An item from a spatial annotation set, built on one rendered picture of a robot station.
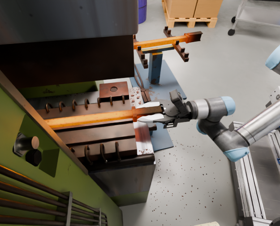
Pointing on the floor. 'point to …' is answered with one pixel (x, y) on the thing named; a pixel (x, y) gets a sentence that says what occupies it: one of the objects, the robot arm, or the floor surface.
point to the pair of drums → (142, 4)
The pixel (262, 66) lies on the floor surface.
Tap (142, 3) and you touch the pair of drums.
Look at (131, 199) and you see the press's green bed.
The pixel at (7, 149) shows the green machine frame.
